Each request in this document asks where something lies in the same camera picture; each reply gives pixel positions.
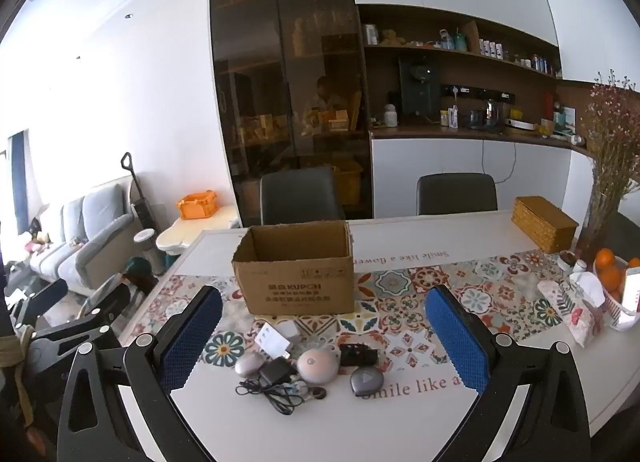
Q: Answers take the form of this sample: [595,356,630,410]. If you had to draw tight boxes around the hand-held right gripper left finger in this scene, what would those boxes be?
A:
[56,285,224,462]

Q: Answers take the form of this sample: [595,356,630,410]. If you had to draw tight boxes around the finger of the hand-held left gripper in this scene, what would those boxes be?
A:
[9,279,69,323]
[30,282,132,343]

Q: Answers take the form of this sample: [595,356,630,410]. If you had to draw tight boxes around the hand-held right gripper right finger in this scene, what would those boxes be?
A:
[424,284,601,462]

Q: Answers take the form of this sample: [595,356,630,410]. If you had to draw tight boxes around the black charger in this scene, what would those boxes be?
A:
[258,358,292,385]

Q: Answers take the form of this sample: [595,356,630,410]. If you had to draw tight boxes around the brown cardboard box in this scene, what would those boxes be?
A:
[231,220,356,316]

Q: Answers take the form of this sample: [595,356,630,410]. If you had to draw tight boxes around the white round floor appliance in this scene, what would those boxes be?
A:
[134,228,166,275]

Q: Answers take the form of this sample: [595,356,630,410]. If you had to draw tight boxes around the grey oval device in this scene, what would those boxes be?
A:
[235,353,268,376]

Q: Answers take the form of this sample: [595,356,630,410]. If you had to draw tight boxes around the grey sofa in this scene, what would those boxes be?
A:
[27,183,143,298]

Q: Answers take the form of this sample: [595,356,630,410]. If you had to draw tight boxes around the patterned floral table runner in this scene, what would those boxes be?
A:
[127,248,601,383]

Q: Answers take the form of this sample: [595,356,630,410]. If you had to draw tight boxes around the white flat card packet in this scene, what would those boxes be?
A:
[254,322,283,359]

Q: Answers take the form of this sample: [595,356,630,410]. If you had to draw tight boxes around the grey rounded triangle device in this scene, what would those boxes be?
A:
[349,366,385,398]

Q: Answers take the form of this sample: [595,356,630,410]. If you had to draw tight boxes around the small black device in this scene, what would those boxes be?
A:
[339,342,379,367]

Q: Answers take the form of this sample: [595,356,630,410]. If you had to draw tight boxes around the white power adapter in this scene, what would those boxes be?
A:
[277,320,302,350]

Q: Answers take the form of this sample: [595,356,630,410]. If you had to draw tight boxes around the black upright vacuum cleaner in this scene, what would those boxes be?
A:
[121,152,161,238]

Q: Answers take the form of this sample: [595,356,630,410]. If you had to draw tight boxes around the cream flower-shaped small table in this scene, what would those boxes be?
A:
[156,204,242,257]

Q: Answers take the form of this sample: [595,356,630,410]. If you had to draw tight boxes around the floral tissue pack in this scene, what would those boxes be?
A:
[537,272,608,347]

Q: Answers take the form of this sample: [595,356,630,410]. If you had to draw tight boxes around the orange plastic crate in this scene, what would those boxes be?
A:
[176,190,219,220]

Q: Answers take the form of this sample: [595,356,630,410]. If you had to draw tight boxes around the woven wicker box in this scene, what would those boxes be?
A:
[511,196,580,254]

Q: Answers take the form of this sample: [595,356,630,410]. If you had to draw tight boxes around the narrow dark grey chair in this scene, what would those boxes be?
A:
[416,173,499,216]

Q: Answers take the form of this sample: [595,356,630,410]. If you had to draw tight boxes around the white basket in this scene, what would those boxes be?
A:
[592,254,640,332]

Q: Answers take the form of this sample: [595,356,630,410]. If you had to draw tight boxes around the wide dark grey chair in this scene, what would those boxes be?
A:
[260,167,347,226]

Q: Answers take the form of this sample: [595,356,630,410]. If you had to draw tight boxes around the white counter cabinet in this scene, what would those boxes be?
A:
[370,134,596,243]

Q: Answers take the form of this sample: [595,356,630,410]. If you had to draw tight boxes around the dried flower bunch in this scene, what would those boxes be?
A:
[575,69,640,248]

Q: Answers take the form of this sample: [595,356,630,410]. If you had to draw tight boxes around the black water dispenser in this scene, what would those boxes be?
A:
[397,54,441,125]

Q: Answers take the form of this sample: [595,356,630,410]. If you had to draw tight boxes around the dark glass cabinet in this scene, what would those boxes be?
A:
[209,0,373,227]

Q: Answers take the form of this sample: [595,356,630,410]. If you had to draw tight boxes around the black cable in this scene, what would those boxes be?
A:
[236,378,328,414]

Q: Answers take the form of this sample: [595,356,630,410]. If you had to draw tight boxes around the wooden wall shelves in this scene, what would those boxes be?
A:
[359,3,561,139]

